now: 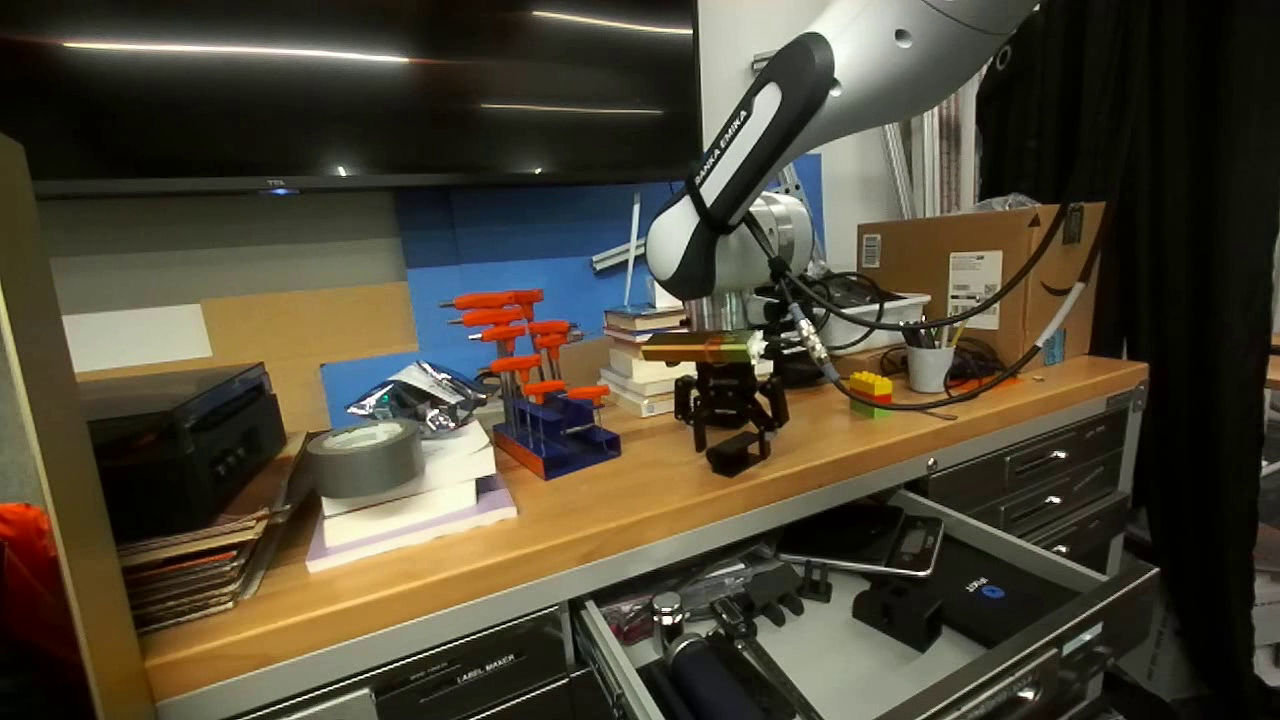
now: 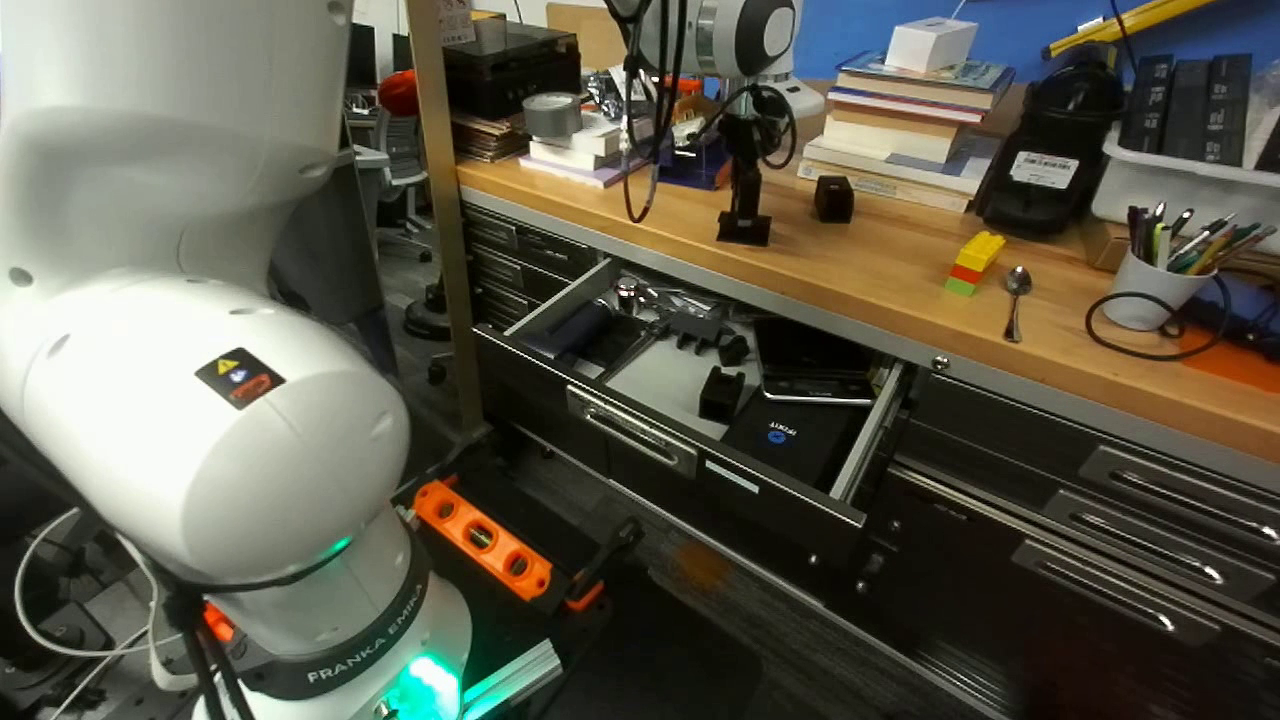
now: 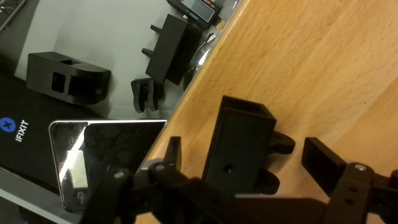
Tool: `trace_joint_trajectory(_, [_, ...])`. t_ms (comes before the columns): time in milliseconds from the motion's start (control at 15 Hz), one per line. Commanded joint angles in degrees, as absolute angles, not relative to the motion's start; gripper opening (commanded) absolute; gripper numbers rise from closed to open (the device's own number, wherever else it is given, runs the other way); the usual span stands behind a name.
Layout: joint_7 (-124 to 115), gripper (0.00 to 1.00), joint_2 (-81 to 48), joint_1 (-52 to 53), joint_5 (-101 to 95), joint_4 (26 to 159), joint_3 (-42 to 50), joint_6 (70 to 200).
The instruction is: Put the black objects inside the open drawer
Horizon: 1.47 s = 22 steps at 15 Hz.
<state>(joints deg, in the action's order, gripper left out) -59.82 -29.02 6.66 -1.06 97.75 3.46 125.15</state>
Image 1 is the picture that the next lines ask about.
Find black curtain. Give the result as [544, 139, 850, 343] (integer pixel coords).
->
[975, 0, 1280, 712]

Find silver digital scale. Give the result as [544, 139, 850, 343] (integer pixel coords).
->
[778, 502, 952, 585]

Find stack of books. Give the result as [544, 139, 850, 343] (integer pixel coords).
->
[595, 301, 714, 419]

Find white flat box stack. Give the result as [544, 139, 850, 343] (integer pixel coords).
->
[299, 419, 526, 579]

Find grey duct tape roll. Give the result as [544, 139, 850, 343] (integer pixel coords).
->
[299, 419, 428, 506]

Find brown cardboard shipping box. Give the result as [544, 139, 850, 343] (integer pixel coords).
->
[853, 195, 1112, 376]

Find black pronged plastic bracket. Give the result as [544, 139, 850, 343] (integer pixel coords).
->
[704, 425, 778, 482]

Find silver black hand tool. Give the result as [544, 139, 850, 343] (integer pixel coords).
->
[621, 539, 842, 648]

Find white paper label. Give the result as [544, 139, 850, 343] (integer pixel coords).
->
[55, 301, 222, 380]

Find stack of dark folders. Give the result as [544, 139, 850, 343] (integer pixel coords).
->
[113, 451, 321, 642]

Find crumpled silver foil bag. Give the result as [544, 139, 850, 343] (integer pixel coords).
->
[344, 355, 500, 444]

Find thin white stick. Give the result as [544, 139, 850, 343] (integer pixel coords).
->
[616, 191, 647, 317]

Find white drawer liner sheet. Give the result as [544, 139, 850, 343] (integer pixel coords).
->
[742, 600, 988, 720]

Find black hard case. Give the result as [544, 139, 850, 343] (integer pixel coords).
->
[82, 359, 292, 543]

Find orange T-handle hex key set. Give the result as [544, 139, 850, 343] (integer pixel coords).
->
[445, 286, 630, 484]

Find black metal tool drawer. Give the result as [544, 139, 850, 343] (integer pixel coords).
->
[572, 484, 1163, 720]

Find grey metal bar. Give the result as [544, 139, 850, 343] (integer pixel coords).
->
[590, 232, 653, 281]

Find red fabric object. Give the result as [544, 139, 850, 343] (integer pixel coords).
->
[0, 498, 82, 720]

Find large black wall monitor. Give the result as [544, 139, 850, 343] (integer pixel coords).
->
[0, 0, 710, 199]

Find black kit box blue logo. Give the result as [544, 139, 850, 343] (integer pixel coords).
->
[918, 530, 1072, 652]

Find black drawer cabinet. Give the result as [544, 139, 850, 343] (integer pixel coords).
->
[156, 393, 1154, 720]

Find white pen cup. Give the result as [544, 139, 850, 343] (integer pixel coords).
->
[906, 335, 959, 402]

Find yellow red green toy bricks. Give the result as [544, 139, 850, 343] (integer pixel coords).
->
[844, 370, 899, 419]

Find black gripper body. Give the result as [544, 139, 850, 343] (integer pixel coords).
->
[688, 355, 778, 419]

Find wooden upright post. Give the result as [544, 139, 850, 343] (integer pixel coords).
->
[0, 134, 159, 720]

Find white plastic bin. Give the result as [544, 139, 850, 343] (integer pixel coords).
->
[804, 274, 935, 359]

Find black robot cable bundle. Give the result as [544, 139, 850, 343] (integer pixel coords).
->
[742, 195, 1112, 419]

